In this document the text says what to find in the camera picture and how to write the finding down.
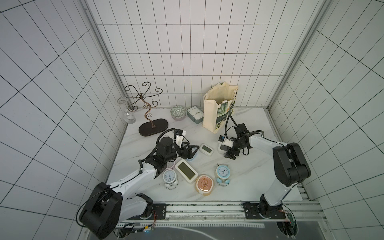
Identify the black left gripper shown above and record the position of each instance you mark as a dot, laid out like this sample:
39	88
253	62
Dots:
189	155

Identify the floral canvas tote bag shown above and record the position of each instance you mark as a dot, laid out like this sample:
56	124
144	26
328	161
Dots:
218	104

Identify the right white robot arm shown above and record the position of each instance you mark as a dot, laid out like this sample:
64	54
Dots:
290	165

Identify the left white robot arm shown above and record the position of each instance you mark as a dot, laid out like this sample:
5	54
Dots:
110	204

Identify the blue square alarm clock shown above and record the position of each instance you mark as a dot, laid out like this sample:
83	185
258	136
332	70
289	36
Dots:
191	155

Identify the blue twin-bell alarm clock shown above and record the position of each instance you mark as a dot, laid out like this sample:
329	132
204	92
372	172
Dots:
222	175

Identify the pink round alarm clock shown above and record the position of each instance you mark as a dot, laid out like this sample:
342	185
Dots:
170	165

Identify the large white digital clock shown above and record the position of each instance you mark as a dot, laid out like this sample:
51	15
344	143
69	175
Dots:
187	171

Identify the white twin-bell alarm clock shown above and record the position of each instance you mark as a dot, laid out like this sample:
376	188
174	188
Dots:
170	179

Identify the orange cream round clock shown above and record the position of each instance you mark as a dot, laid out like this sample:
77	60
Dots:
204	185

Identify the green rectangular alarm clock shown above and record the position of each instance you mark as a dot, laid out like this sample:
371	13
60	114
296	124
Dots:
195	114

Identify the white orange digital timer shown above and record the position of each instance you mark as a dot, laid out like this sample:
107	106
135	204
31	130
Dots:
222	148

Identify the green patterned bowl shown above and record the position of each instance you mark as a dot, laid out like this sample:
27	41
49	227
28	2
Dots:
178	113

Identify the copper jewelry stand dark base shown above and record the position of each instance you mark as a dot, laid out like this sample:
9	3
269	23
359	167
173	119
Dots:
151	127

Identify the clear wine glass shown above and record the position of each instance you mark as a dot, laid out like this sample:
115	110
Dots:
127	115

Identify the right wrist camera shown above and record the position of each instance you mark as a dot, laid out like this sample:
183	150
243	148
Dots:
225	141

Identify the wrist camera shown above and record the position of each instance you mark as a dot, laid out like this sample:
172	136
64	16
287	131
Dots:
179	137
225	141

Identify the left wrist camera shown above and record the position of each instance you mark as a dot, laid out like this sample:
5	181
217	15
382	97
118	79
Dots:
179	137

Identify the aluminium mounting rail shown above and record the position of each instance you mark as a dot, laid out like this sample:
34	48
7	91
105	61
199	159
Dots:
185	212

